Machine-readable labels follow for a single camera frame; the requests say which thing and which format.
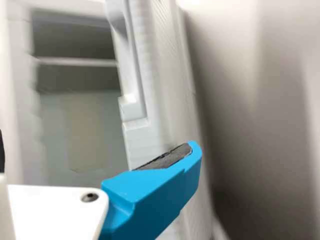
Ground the white incubator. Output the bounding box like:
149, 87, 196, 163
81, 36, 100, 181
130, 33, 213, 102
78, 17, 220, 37
0, 0, 131, 187

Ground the incubator door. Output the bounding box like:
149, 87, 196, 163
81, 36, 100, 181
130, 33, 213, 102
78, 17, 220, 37
104, 0, 218, 240

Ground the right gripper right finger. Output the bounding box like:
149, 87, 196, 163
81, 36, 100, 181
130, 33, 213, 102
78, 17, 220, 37
98, 140, 203, 240

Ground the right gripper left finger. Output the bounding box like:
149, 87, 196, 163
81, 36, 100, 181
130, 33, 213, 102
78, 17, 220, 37
0, 129, 6, 173

